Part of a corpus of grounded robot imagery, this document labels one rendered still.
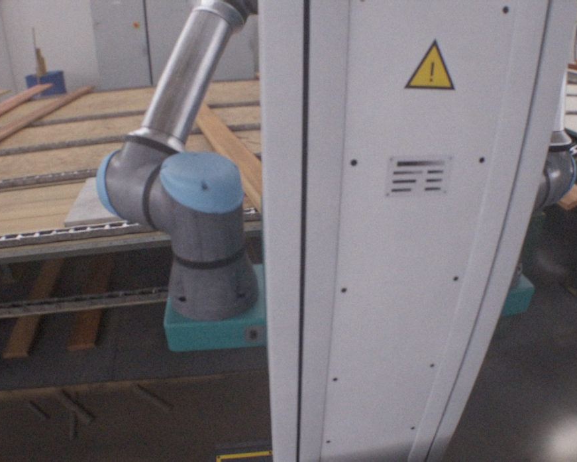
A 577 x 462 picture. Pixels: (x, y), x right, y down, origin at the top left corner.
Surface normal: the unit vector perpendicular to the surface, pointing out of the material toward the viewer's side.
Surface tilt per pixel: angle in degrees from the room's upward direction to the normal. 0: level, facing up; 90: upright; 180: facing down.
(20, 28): 88
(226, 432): 0
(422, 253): 90
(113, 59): 90
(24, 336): 0
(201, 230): 90
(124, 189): 65
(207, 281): 73
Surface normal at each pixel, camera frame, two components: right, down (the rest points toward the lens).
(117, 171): -0.40, -0.29
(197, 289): -0.12, 0.19
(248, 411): 0.00, -0.88
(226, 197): 0.72, 0.30
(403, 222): 0.13, 0.48
